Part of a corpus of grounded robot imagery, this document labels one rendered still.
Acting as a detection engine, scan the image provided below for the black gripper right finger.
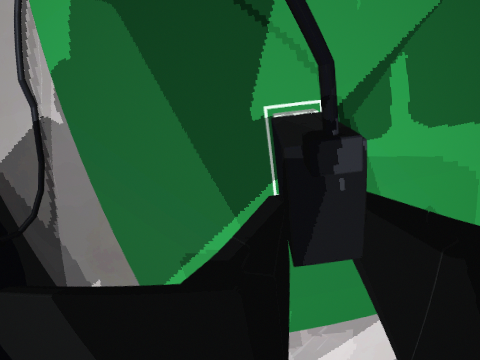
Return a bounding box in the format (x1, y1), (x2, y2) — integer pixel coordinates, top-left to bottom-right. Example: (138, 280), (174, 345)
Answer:
(353, 192), (480, 360)

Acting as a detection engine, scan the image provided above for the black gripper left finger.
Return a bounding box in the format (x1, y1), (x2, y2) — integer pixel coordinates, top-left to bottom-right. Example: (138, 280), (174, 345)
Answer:
(0, 195), (291, 360)

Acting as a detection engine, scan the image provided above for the black cooling fan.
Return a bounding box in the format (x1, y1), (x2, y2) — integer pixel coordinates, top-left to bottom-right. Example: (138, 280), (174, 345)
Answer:
(0, 196), (56, 289)

